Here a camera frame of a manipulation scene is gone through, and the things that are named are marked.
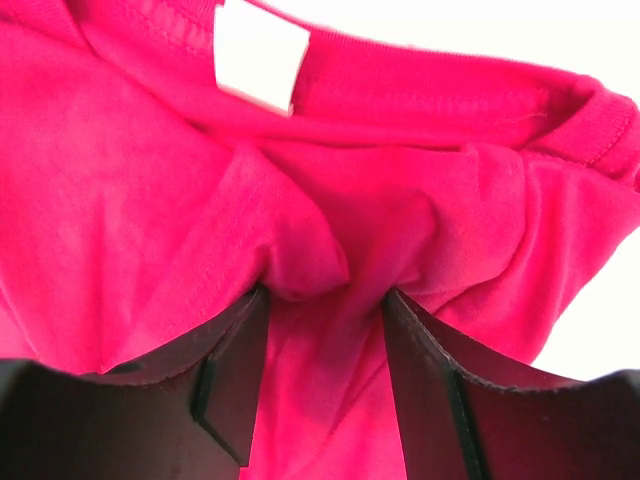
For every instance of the magenta t shirt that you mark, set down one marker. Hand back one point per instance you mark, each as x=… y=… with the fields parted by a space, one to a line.
x=138 y=200

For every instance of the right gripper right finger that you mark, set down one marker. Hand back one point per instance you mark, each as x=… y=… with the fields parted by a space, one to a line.
x=465 y=411

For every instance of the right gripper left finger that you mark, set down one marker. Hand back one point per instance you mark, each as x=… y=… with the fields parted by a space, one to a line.
x=186 y=410

